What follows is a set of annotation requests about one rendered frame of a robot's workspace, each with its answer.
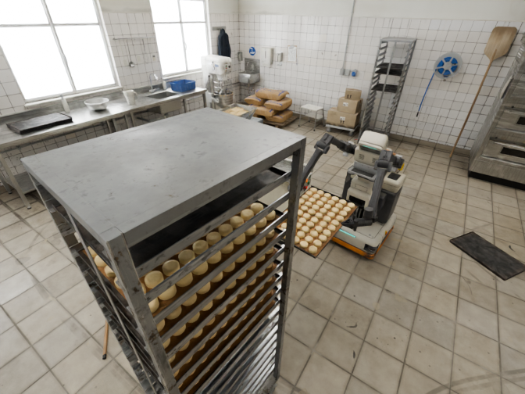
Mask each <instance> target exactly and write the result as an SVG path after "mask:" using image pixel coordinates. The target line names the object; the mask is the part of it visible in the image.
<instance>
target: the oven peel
mask: <svg viewBox="0 0 525 394"><path fill-rule="evenodd" d="M516 32H517V29H516V27H495V28H494V29H493V30H492V32H491V35H490V37H489V39H488V41H487V44H486V47H485V49H484V54H485V55H486V56H487V57H488V58H489V59H490V62H489V65H488V67H487V70H486V72H485V75H484V78H483V80H482V81H481V84H480V87H479V89H478V91H477V94H476V96H475V99H474V100H473V104H472V106H471V108H470V111H469V113H468V115H467V117H466V120H465V122H464V124H463V126H462V129H461V131H460V133H459V136H458V138H457V140H456V142H455V145H454V147H453V149H452V152H451V154H450V156H449V157H452V153H453V152H454V150H455V147H456V145H457V143H458V141H459V138H460V136H461V134H462V132H463V129H464V127H465V126H466V122H467V120H468V118H469V116H470V114H471V111H472V109H473V106H474V104H475V102H476V100H477V97H478V95H479V93H480V90H481V88H482V86H483V83H484V80H485V78H486V76H487V74H488V71H489V69H490V67H491V64H492V62H493V61H494V60H495V59H497V58H499V57H501V56H503V55H505V54H506V53H507V52H508V50H509V47H510V45H511V44H512V42H513V39H514V37H515V35H516Z"/></svg>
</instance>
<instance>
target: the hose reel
mask: <svg viewBox="0 0 525 394"><path fill-rule="evenodd" d="M462 64H463V60H462V57H461V56H460V55H459V54H458V53H455V52H448V53H445V54H444V55H442V56H440V57H439V58H438V59H437V61H436V62H435V64H434V73H433V75H432V78H433V76H434V75H436V76H437V77H439V78H441V79H444V80H443V81H446V79H449V78H451V77H454V76H455V75H456V74H457V73H458V72H459V71H460V69H461V67H462ZM432 78H431V79H430V82H431V80H432ZM430 82H429V84H428V86H427V89H428V87H429V85H430ZM426 92H427V90H426V91H425V93H424V96H425V94H426ZM424 96H423V99H424ZM423 99H422V102H423ZM422 102H421V103H420V107H421V105H422ZM420 107H419V110H418V112H417V114H416V116H418V114H419V111H420Z"/></svg>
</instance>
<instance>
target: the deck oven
mask: <svg viewBox="0 0 525 394"><path fill-rule="evenodd" d="M520 41H521V42H522V45H521V46H520V49H519V51H518V52H517V54H516V57H515V59H514V60H513V62H512V65H511V67H510V69H509V72H508V73H507V75H506V77H505V80H504V81H503V83H502V86H501V87H500V90H499V92H498V94H497V96H496V98H495V100H494V102H493V104H492V106H491V108H490V110H489V113H488V115H487V117H486V119H485V121H484V123H483V125H482V127H481V129H480V131H479V133H478V135H477V138H476V140H475V142H474V143H473V146H472V148H471V150H470V162H469V174H468V177H472V178H476V179H479V180H482V181H488V182H491V183H495V184H500V185H504V186H507V187H510V188H516V189H519V190H523V191H525V32H524V34H523V36H522V38H521V40H520ZM513 73H514V74H515V75H514V74H513ZM512 75H513V76H512ZM511 76H512V80H511V81H510V83H509V86H508V87H507V89H506V91H505V94H504V95H503V96H502V99H500V94H501V92H502V89H503V88H504V86H505V84H506V83H507V81H508V80H509V78H510V77H511Z"/></svg>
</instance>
